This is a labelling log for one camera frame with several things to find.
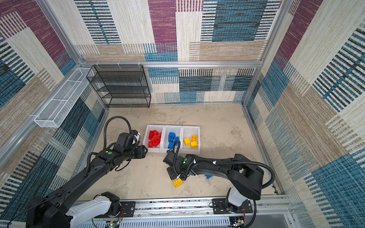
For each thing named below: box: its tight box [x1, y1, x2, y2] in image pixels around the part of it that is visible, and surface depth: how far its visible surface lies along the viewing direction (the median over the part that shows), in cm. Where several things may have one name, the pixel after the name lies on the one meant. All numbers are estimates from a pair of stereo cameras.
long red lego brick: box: [148, 130, 160, 140], surface depth 101 cm
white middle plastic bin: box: [162, 125, 183, 154], surface depth 98 cm
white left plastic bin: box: [142, 124, 165, 153], surface depth 98 cm
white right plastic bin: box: [181, 125, 201, 155], surface depth 96 cm
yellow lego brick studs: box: [190, 141, 199, 149], surface depth 96 cm
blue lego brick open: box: [167, 141, 175, 149], surface depth 96 cm
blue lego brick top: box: [168, 132, 176, 138], surface depth 101 cm
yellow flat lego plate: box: [172, 178, 184, 189], surface depth 83 cm
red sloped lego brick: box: [151, 133, 162, 148], surface depth 97 cm
